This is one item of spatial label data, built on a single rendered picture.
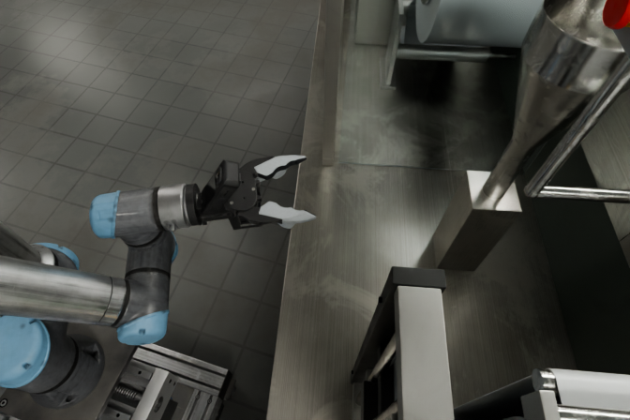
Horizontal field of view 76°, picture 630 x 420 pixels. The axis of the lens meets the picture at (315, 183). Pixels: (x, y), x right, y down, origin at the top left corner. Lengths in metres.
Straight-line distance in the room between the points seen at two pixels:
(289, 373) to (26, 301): 0.49
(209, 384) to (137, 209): 1.05
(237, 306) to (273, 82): 1.48
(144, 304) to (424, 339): 0.48
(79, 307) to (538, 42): 0.71
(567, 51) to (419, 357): 0.37
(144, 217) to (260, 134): 1.80
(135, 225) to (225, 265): 1.32
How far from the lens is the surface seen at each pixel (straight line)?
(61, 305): 0.69
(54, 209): 2.50
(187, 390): 1.67
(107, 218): 0.72
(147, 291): 0.74
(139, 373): 1.12
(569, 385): 0.42
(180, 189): 0.69
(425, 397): 0.37
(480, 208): 0.80
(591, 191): 0.55
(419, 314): 0.39
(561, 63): 0.56
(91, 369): 1.07
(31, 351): 0.92
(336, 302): 0.95
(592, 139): 1.00
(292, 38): 3.13
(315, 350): 0.92
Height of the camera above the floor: 1.80
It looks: 55 degrees down
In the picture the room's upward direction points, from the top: straight up
